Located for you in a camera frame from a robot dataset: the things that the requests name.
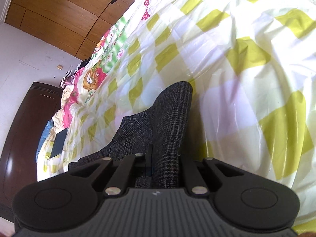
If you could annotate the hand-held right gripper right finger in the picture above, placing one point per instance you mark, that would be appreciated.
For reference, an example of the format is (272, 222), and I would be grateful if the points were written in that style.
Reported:
(188, 172)

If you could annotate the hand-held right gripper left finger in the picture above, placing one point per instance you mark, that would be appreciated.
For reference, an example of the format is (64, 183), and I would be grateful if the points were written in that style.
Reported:
(128, 170)

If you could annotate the dark grey plaid pants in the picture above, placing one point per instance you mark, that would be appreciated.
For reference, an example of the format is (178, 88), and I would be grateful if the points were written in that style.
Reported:
(170, 118)

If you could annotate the dark flat notebook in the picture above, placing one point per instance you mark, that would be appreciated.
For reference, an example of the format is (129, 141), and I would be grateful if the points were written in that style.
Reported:
(59, 142)

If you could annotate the blue cloth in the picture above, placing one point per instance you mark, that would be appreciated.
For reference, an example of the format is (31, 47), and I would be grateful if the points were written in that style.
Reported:
(43, 140)

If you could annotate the pink cream quilt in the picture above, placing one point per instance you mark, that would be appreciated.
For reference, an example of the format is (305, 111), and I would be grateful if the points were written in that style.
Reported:
(70, 101)

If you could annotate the dark wooden headboard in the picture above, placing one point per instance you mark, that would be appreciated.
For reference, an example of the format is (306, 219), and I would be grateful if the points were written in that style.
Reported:
(22, 140)

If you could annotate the cartoon printed checked bedsheet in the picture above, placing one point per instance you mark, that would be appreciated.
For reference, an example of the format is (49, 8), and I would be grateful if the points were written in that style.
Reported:
(246, 79)

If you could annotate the brown wooden wardrobe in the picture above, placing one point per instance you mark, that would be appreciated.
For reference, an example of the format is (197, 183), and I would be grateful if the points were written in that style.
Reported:
(61, 12)

